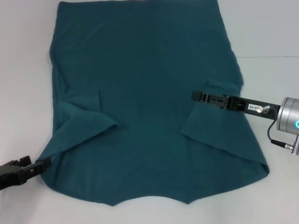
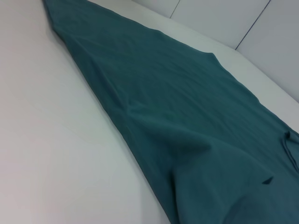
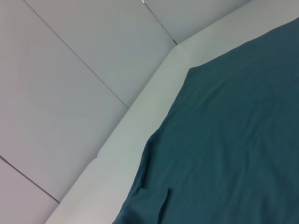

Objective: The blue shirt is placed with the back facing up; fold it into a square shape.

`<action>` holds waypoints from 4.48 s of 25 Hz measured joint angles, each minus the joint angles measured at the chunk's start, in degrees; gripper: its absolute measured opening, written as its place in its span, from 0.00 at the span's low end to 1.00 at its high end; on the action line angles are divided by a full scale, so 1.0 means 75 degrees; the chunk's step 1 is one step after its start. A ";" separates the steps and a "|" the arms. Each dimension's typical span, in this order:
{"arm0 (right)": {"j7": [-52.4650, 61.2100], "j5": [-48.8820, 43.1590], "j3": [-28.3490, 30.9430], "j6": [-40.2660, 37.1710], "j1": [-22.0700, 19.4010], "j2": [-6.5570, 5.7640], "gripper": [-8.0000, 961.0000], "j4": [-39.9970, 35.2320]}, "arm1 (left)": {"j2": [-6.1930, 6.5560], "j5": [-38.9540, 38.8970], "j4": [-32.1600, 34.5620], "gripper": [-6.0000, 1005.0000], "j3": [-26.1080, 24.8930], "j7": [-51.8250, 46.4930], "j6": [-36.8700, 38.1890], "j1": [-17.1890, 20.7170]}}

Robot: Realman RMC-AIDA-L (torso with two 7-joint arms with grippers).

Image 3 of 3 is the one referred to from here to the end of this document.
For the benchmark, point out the teal blue shirt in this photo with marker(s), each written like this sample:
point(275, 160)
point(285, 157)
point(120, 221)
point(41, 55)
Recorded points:
point(222, 128)

